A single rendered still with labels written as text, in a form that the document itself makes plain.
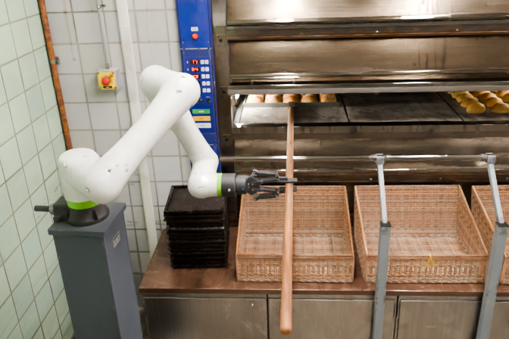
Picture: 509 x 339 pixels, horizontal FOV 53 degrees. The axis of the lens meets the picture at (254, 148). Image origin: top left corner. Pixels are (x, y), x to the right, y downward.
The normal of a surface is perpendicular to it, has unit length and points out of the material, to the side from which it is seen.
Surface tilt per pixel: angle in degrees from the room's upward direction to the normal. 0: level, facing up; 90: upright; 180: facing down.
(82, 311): 90
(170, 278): 0
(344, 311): 90
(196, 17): 90
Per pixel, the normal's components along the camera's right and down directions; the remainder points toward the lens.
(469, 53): -0.07, 0.05
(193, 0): -0.06, 0.39
